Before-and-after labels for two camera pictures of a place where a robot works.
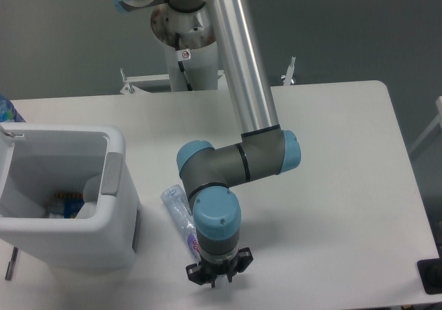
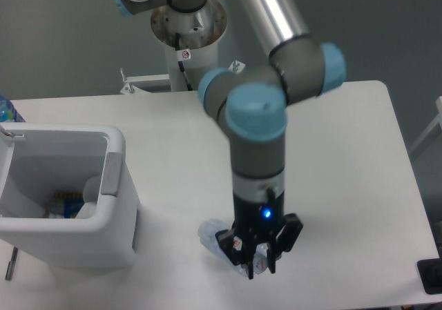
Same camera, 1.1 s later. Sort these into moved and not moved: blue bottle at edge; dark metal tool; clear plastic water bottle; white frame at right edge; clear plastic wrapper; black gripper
Moved: clear plastic water bottle; black gripper
Not moved: dark metal tool; blue bottle at edge; white frame at right edge; clear plastic wrapper
